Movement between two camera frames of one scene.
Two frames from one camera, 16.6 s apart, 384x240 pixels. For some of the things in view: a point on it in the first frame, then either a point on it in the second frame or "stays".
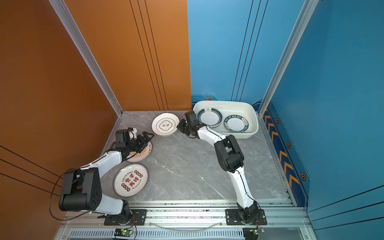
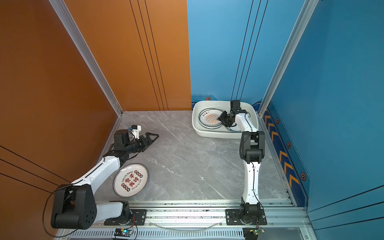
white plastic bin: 235,118 stays
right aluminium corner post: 307,12 stays
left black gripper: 143,143 stays
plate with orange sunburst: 139,156 → 208,118
